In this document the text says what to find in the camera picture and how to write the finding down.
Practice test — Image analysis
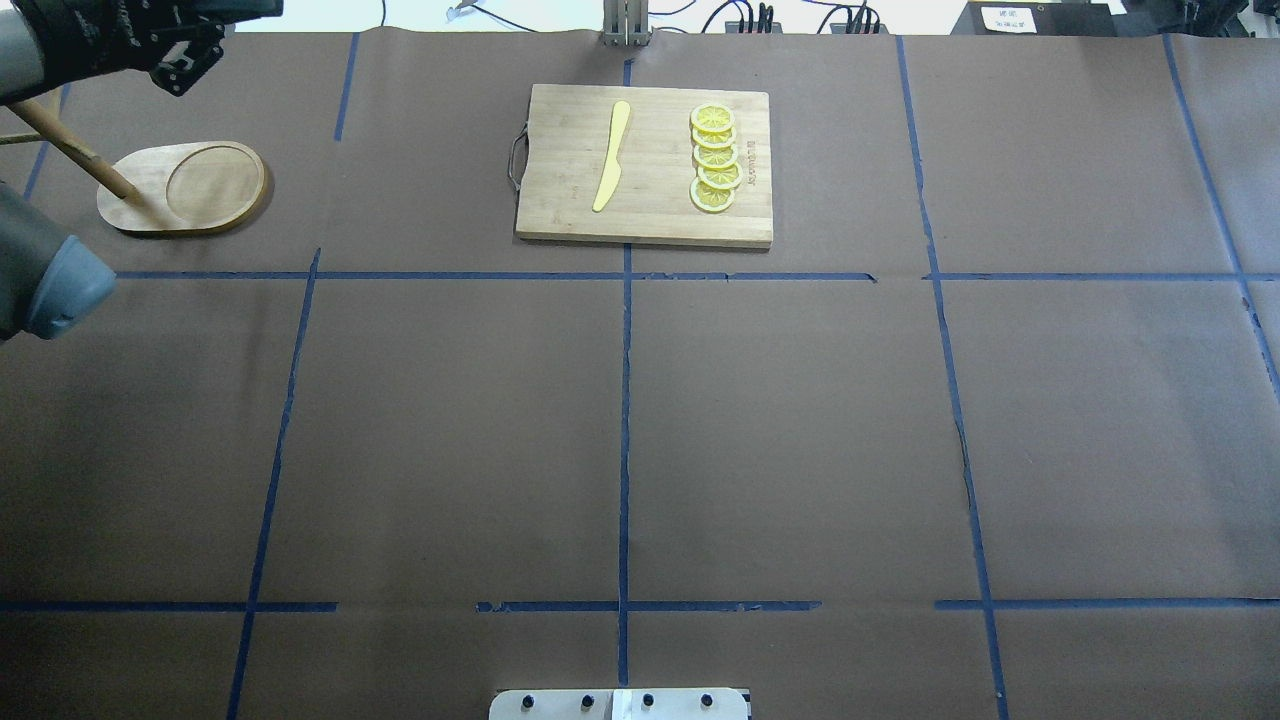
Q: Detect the aluminium frame post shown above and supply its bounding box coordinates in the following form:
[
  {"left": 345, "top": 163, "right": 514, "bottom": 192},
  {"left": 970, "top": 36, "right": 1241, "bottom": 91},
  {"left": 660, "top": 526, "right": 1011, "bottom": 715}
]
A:
[{"left": 600, "top": 0, "right": 653, "bottom": 47}]

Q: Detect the yellow plastic knife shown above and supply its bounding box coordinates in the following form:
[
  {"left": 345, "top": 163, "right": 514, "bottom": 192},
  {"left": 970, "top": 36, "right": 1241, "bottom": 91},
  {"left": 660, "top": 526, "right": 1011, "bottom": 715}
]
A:
[{"left": 591, "top": 100, "right": 632, "bottom": 213}]

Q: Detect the wooden cutting board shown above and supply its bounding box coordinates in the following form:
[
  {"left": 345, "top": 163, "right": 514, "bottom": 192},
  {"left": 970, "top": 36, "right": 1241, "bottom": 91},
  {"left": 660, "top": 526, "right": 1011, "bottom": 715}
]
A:
[{"left": 515, "top": 85, "right": 774, "bottom": 250}]

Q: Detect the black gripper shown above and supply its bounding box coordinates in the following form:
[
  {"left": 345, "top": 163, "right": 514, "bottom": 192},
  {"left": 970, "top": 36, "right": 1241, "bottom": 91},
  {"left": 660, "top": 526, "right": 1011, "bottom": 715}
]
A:
[{"left": 20, "top": 1, "right": 284, "bottom": 97}]

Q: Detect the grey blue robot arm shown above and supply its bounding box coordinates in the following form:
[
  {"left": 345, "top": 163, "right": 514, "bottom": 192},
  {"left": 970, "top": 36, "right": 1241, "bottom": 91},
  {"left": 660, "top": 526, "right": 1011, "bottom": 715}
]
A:
[{"left": 3, "top": 1, "right": 284, "bottom": 340}]

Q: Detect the lemon slice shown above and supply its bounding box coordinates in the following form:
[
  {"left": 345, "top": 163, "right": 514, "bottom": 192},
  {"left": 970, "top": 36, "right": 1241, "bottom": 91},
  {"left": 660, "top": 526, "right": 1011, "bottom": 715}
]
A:
[
  {"left": 696, "top": 161, "right": 742, "bottom": 191},
  {"left": 689, "top": 178, "right": 736, "bottom": 214},
  {"left": 692, "top": 143, "right": 739, "bottom": 170},
  {"left": 689, "top": 102, "right": 736, "bottom": 135},
  {"left": 690, "top": 126, "right": 737, "bottom": 152}
]

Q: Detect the black box white label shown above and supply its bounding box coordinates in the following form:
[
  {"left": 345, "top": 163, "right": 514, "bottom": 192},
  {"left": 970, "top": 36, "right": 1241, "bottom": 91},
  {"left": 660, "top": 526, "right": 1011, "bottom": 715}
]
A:
[{"left": 950, "top": 1, "right": 1117, "bottom": 37}]

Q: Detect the wooden cup storage rack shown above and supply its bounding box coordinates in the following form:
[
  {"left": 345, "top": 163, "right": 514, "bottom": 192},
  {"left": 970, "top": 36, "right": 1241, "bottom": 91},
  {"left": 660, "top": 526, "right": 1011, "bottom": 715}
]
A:
[{"left": 3, "top": 100, "right": 273, "bottom": 237}]

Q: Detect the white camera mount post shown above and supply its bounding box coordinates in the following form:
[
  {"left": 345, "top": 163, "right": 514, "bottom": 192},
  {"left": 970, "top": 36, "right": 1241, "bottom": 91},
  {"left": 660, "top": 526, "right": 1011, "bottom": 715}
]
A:
[{"left": 488, "top": 687, "right": 753, "bottom": 719}]

